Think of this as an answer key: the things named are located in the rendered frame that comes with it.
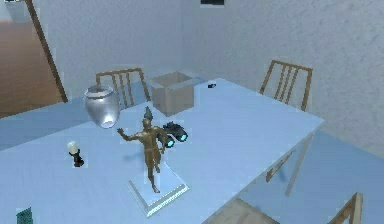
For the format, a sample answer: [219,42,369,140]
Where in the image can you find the brown wooden door frame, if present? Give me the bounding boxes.
[24,0,69,104]

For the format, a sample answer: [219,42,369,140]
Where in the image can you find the black binoculars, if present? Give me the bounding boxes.
[162,121,189,149]

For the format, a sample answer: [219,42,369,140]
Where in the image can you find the small green checked object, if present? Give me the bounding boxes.
[15,206,33,224]

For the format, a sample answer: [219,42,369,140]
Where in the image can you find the pale blue table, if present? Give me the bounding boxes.
[0,77,326,224]

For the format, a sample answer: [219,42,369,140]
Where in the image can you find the brown cardboard box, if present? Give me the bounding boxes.
[148,70,196,117]

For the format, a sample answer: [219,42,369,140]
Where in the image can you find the silver metal vase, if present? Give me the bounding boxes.
[82,84,121,130]

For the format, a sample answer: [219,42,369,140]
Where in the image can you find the dark framed wall picture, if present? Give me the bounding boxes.
[200,0,226,7]

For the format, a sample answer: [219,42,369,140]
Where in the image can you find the wooden slat-back chair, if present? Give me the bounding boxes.
[95,67,152,110]
[259,59,314,113]
[203,191,364,224]

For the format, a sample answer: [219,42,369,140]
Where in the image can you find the bronze figure statue white base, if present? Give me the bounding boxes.
[116,105,191,218]

